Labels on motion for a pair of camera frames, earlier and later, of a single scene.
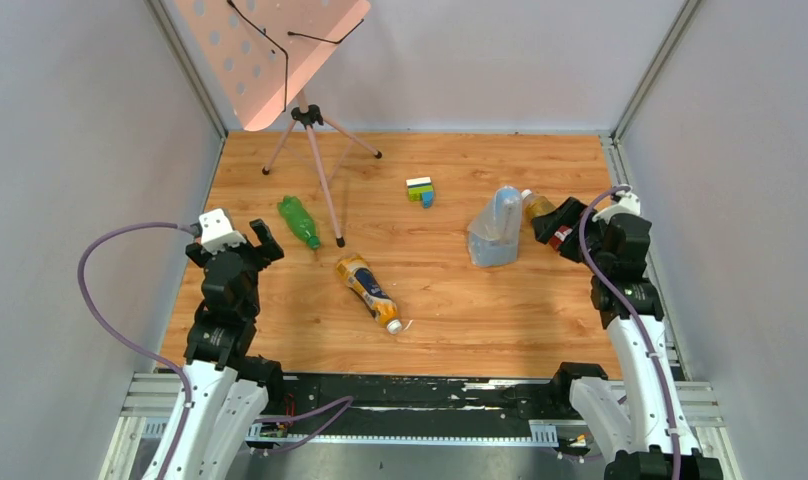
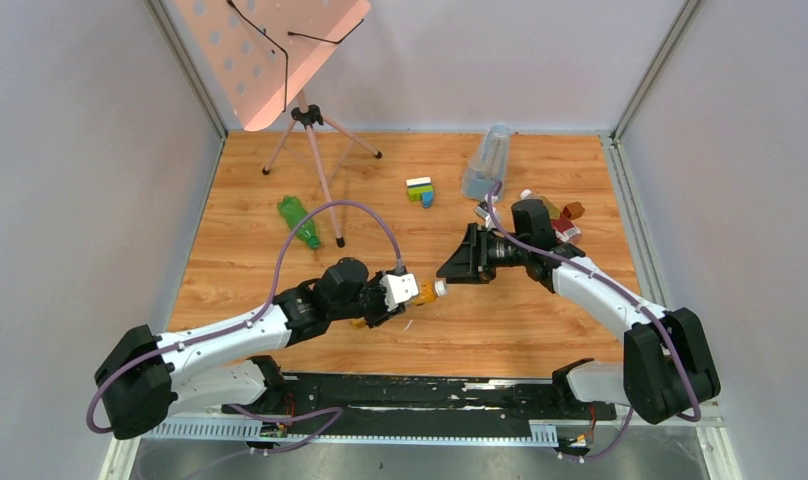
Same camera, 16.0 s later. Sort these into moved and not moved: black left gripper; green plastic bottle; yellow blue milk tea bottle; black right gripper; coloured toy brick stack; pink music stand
Moved: black right gripper; black left gripper; yellow blue milk tea bottle
Not moved: green plastic bottle; pink music stand; coloured toy brick stack
